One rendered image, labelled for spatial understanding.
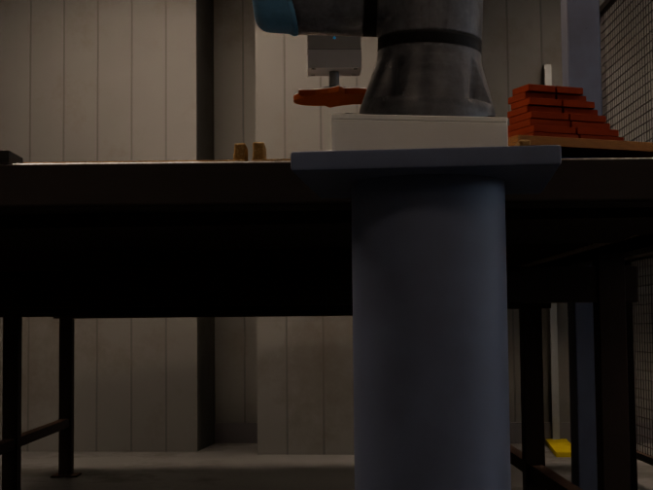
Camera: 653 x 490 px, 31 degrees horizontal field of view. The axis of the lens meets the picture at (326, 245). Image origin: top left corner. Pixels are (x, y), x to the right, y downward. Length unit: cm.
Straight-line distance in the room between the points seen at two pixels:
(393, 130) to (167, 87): 568
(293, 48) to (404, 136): 544
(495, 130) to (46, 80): 597
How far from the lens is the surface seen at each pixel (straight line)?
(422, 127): 124
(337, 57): 188
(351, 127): 125
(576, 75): 370
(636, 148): 236
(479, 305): 125
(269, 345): 651
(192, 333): 673
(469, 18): 132
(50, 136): 704
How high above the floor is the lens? 69
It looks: 4 degrees up
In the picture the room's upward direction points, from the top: 1 degrees counter-clockwise
